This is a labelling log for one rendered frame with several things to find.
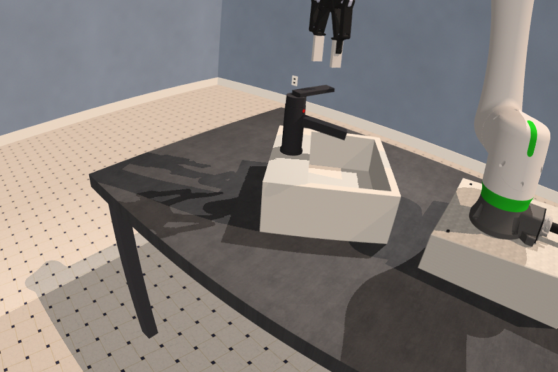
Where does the white square basin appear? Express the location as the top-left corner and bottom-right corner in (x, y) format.
(260, 125), (401, 244)

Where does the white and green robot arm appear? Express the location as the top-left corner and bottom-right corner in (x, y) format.
(469, 0), (558, 247)

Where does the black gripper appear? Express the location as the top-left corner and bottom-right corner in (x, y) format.
(309, 0), (355, 68)

